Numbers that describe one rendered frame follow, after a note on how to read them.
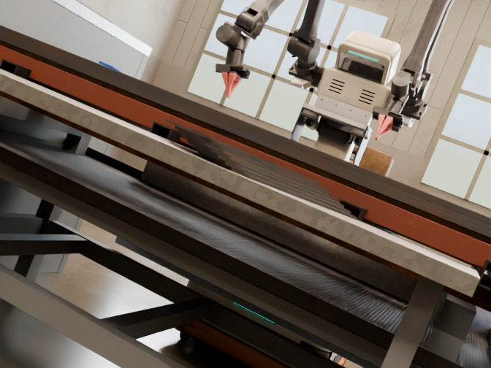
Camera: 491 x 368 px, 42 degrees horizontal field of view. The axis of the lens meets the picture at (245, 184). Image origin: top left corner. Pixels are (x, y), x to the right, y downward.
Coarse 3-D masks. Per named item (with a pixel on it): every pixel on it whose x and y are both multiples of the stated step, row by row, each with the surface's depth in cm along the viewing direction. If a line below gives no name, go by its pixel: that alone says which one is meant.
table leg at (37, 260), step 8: (72, 136) 231; (88, 136) 233; (64, 144) 232; (72, 144) 230; (80, 144) 231; (88, 144) 235; (72, 152) 230; (80, 152) 233; (40, 208) 233; (48, 208) 231; (56, 208) 233; (48, 216) 231; (56, 216) 235; (24, 256) 233; (32, 256) 232; (40, 256) 235; (16, 264) 234; (24, 264) 233; (32, 264) 233; (40, 264) 237; (24, 272) 232; (32, 272) 235; (32, 280) 237
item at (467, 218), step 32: (0, 32) 161; (64, 64) 154; (96, 64) 151; (160, 96) 145; (224, 128) 139; (256, 128) 137; (320, 160) 132; (384, 192) 127; (416, 192) 125; (480, 224) 121
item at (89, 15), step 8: (56, 0) 212; (64, 0) 215; (72, 0) 219; (72, 8) 220; (80, 8) 224; (80, 16) 225; (88, 16) 229; (96, 16) 233; (96, 24) 235; (104, 24) 239; (112, 24) 243; (112, 32) 245; (120, 32) 250; (128, 40) 256; (136, 40) 261; (136, 48) 264; (144, 48) 269
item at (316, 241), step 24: (168, 192) 229; (192, 192) 226; (216, 192) 223; (240, 216) 219; (264, 216) 216; (120, 240) 233; (288, 240) 213; (312, 240) 210; (168, 264) 226; (336, 264) 207; (360, 264) 205; (216, 288) 220; (384, 288) 202; (408, 288) 199; (264, 312) 214; (480, 312) 192; (312, 336) 208; (360, 360) 202
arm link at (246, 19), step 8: (256, 0) 207; (264, 0) 206; (272, 0) 206; (280, 0) 209; (248, 8) 205; (256, 8) 205; (264, 8) 204; (272, 8) 207; (240, 16) 205; (248, 16) 204; (256, 16) 203; (264, 16) 205; (240, 24) 205; (248, 24) 203; (264, 24) 207; (248, 32) 205
